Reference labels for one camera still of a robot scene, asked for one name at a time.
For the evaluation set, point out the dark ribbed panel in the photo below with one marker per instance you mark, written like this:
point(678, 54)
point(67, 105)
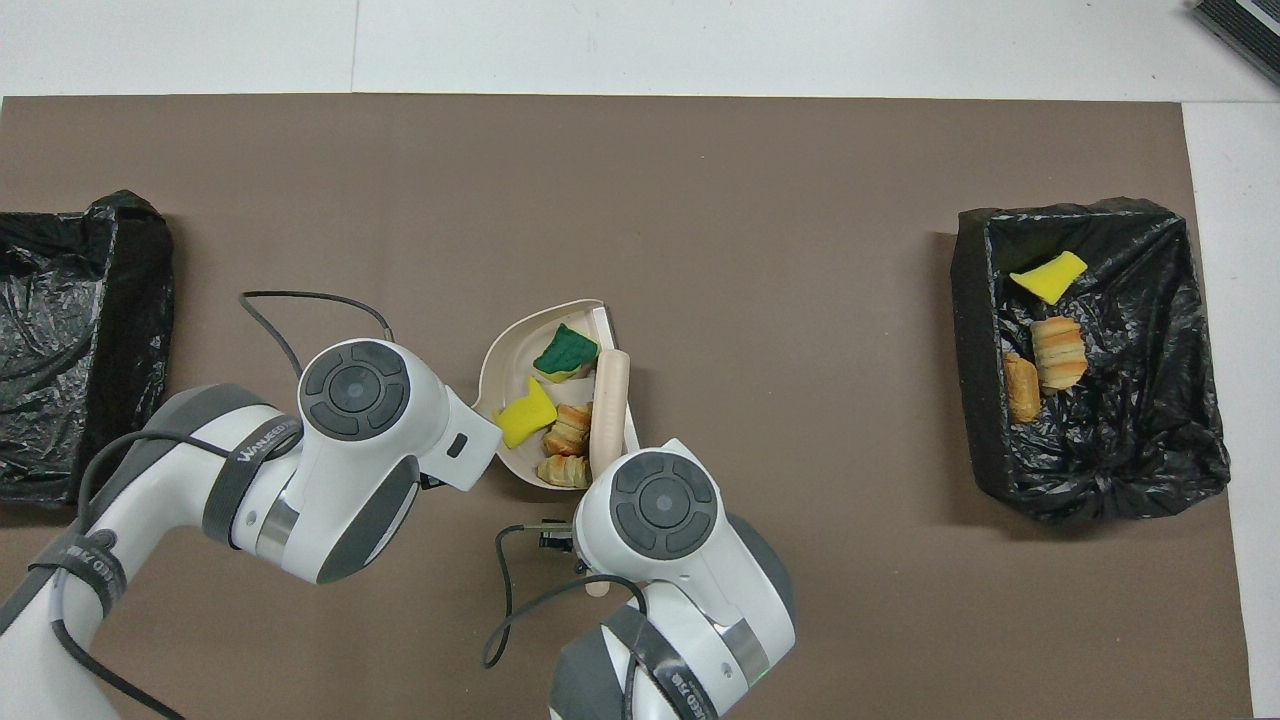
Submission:
point(1245, 25)

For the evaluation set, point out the green and yellow sponge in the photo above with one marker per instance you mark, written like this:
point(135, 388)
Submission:
point(565, 352)

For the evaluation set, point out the yellow sponge piece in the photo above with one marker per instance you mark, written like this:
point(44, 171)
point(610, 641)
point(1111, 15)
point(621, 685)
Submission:
point(1048, 280)
point(525, 415)

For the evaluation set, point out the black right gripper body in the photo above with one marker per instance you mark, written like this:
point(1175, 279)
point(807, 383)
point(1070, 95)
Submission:
point(558, 537)

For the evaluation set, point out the pale crumbly bread piece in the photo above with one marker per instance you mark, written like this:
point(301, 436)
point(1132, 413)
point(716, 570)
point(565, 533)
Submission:
point(563, 470)

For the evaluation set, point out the beige plastic dustpan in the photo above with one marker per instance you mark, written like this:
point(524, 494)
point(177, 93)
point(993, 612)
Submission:
point(510, 370)

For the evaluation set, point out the brown bread roll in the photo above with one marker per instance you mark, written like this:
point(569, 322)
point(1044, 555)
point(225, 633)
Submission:
point(1021, 390)

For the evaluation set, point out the striped croissant piece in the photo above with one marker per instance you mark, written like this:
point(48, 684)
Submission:
point(570, 428)
point(1058, 352)

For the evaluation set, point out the black bag lined bin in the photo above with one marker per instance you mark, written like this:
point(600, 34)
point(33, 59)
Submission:
point(1130, 440)
point(50, 300)

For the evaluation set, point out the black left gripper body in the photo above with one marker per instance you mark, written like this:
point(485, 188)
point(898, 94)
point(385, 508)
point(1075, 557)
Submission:
point(432, 483)

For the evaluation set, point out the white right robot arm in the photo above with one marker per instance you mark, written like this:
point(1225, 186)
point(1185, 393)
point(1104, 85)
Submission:
point(690, 590)

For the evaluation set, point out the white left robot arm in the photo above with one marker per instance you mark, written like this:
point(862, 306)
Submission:
point(350, 470)

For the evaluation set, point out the brown table mat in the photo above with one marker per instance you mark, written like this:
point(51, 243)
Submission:
point(640, 150)

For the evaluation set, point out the beige hand brush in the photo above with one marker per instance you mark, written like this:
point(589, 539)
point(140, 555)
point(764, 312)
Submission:
point(609, 410)

